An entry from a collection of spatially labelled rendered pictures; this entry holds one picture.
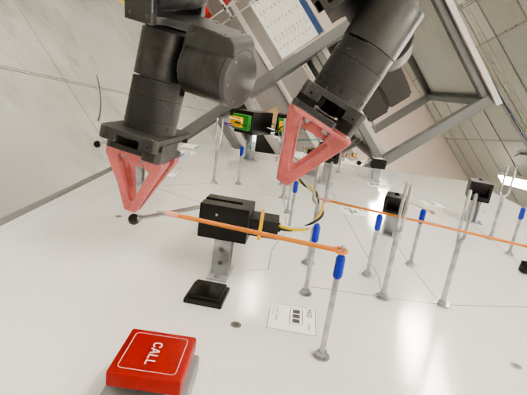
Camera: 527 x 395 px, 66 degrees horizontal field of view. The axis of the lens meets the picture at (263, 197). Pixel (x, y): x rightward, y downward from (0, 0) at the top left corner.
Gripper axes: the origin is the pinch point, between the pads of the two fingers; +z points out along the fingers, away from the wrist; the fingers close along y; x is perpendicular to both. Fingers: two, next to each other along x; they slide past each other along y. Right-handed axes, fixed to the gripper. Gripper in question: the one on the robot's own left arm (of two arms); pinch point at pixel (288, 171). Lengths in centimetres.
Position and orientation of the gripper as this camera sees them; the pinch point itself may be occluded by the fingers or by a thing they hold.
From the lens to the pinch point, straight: 44.5
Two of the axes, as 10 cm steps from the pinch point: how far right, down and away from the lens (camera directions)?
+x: -8.4, -5.4, 0.0
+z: -5.2, 8.1, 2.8
